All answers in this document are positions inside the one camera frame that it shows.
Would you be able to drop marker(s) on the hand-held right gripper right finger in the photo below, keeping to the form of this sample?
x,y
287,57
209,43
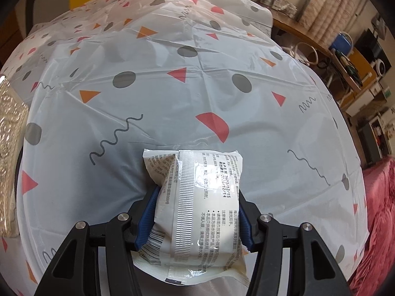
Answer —
x,y
245,225

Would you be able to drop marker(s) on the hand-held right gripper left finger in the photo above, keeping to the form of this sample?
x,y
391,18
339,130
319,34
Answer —
x,y
146,222

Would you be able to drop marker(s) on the white wet wipe packet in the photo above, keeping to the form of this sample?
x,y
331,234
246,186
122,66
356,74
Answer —
x,y
200,206

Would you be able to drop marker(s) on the printed plastic bed cover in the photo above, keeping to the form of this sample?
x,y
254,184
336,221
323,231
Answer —
x,y
185,98

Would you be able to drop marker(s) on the red blanket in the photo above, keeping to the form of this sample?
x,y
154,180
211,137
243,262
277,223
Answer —
x,y
376,222

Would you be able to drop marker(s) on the grey low cabinet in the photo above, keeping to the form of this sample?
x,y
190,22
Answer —
x,y
373,135

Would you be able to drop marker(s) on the wooden side cabinet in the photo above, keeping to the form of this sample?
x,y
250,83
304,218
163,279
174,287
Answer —
x,y
358,77

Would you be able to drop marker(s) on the black hair styling tool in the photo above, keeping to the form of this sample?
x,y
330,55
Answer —
x,y
348,64

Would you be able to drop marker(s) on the wooden desk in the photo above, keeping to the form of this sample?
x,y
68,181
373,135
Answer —
x,y
296,34

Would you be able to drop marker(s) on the blue chair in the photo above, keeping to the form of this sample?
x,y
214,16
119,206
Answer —
x,y
341,43

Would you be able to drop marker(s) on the white round fan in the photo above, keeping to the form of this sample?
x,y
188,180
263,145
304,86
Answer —
x,y
380,67

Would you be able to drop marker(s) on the black monitor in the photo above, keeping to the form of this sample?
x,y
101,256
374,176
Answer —
x,y
370,46

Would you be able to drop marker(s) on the clear organizer with small boxes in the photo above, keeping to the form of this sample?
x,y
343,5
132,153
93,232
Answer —
x,y
277,0

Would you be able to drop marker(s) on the patterned beige curtain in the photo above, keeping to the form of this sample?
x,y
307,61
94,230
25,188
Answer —
x,y
333,9

